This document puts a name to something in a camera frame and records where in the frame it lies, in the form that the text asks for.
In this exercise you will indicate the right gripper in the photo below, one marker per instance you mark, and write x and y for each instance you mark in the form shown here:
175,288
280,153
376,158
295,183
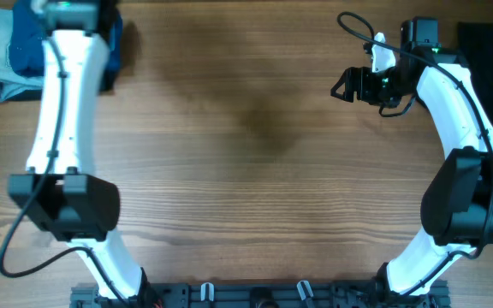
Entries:
364,74

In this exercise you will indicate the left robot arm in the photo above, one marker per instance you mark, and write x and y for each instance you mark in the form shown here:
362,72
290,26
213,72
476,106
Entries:
59,191

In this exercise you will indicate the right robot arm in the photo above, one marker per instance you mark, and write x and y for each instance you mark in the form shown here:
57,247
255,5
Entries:
457,208

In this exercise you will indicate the light grey folded garment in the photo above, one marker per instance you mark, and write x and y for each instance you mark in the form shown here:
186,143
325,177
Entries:
14,87

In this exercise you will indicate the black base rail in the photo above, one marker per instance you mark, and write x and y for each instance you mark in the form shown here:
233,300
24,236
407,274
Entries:
338,294

